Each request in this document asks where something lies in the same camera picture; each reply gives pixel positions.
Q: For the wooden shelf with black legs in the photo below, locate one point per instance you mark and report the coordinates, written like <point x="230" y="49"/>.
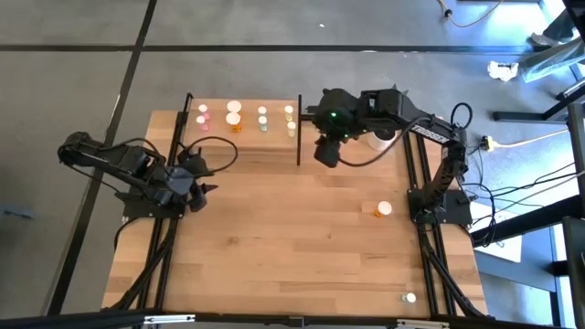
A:
<point x="274" y="137"/>

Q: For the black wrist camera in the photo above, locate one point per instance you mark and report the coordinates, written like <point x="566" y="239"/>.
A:
<point x="198" y="202"/>
<point x="327" y="153"/>

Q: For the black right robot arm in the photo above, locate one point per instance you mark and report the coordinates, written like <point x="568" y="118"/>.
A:
<point x="434" y="134"/>

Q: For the person's white shoe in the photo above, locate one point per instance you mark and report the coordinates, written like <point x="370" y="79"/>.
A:
<point x="503" y="71"/>

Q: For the small pink medicine bottle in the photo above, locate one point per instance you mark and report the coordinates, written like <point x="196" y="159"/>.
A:
<point x="203" y="108"/>
<point x="200" y="119"/>

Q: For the black aluminium frame rails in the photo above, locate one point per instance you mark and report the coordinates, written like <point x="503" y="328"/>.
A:
<point x="160" y="265"/>
<point x="427" y="274"/>

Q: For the green plant in white pot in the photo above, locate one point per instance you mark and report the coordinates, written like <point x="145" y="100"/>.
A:
<point x="379" y="142"/>

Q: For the small yellow-green medicine bottle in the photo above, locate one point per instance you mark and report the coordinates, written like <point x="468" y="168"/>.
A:
<point x="411" y="298"/>

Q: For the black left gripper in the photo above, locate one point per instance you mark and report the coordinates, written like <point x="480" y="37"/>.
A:
<point x="180" y="183"/>

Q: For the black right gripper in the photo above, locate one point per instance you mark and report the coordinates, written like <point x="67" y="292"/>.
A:
<point x="338" y="112"/>

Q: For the large orange medicine bottle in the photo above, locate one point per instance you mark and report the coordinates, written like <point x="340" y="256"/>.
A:
<point x="233" y="118"/>
<point x="234" y="106"/>
<point x="385" y="208"/>

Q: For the black frame beam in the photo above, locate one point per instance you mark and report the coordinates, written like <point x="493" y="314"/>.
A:
<point x="68" y="320"/>

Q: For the black desk foot bar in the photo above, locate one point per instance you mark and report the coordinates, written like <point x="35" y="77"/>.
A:
<point x="525" y="116"/>

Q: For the white floor sheet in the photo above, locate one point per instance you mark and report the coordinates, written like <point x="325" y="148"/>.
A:
<point x="507" y="247"/>

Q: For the small green medicine bottle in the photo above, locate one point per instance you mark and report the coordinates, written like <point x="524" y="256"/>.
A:
<point x="262" y="120"/>
<point x="262" y="110"/>

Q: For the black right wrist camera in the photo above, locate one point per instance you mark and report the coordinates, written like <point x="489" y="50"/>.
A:
<point x="327" y="153"/>

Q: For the yellow power plug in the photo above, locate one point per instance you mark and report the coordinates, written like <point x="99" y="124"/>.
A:
<point x="489" y="143"/>

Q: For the black diagonal desk beam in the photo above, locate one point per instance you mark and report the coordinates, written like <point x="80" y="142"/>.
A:
<point x="525" y="224"/>

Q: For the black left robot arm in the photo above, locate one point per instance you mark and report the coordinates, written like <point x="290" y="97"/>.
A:
<point x="114" y="160"/>

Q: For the dark desk panel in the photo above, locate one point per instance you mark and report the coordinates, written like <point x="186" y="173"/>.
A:
<point x="577" y="205"/>

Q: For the person's leg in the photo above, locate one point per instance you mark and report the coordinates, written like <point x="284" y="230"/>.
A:
<point x="548" y="61"/>
<point x="560" y="27"/>

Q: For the person's grey shoe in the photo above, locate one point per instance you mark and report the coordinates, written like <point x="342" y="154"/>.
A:
<point x="540" y="41"/>

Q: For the silver frame bracket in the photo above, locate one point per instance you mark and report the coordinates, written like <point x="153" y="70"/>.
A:
<point x="169" y="319"/>
<point x="422" y="324"/>

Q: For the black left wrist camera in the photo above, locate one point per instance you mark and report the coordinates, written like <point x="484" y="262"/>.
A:
<point x="198" y="202"/>

